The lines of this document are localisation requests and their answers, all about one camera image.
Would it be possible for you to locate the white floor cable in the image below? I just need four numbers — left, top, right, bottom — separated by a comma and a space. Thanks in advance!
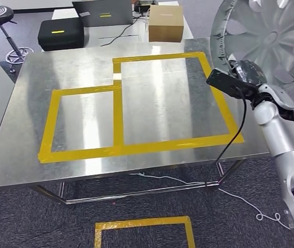
0, 136, 291, 230

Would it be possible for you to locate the black camera cable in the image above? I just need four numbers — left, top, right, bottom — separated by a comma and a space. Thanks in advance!
215, 87, 248, 165

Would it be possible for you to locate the black hard case yellow label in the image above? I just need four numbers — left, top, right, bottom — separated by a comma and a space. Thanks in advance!
37, 17, 85, 52

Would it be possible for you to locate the black device box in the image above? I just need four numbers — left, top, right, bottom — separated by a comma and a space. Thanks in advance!
134, 0, 159, 14

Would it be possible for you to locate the brown cardboard box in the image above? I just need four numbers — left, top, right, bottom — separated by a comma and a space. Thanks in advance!
148, 5, 184, 43

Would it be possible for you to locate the stainless steel workbench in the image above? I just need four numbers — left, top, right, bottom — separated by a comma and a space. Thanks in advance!
0, 37, 271, 206

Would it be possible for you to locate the grey laptop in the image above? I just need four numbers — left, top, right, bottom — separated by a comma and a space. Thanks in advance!
72, 0, 134, 28

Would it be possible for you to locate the yellow floor tape square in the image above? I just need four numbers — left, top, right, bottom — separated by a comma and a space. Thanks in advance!
94, 215, 196, 248

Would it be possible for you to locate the black laptop cable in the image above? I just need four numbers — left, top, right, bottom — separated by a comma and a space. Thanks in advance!
100, 13, 150, 47

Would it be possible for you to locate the silver wheel hubcap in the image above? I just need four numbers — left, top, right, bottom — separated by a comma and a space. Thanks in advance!
210, 0, 294, 91

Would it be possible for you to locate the yellow tape double-rectangle outline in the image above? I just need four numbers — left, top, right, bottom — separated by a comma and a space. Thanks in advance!
38, 51, 245, 164

